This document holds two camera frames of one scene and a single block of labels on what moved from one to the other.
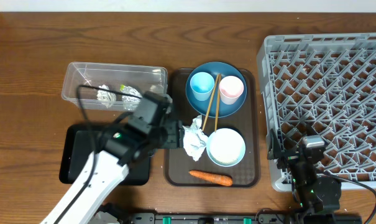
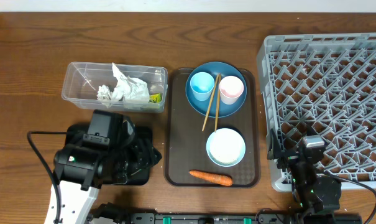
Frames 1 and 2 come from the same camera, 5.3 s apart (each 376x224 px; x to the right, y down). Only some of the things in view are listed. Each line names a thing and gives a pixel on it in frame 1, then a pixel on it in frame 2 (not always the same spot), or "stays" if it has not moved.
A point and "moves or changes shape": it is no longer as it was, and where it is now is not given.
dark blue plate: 201,107 stays
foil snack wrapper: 130,103 moves or changes shape
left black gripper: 176,139 → 145,155
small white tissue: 107,98 stays
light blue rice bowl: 225,147 stays
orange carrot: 214,178 stays
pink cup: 230,87 stays
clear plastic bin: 130,78 stays
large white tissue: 195,140 → 128,88
